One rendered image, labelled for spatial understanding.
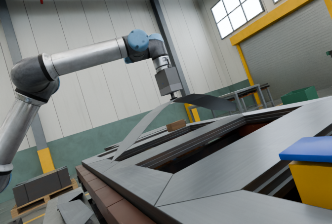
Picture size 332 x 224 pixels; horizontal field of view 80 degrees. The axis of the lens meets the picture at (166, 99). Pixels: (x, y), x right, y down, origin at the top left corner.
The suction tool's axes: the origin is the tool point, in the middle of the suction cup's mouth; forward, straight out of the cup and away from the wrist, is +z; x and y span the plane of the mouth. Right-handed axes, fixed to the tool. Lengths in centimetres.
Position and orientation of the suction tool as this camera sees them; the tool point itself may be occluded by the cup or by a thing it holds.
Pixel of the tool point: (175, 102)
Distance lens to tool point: 87.9
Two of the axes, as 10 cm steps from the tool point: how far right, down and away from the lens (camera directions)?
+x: -7.8, 2.2, -5.9
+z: 3.1, 9.5, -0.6
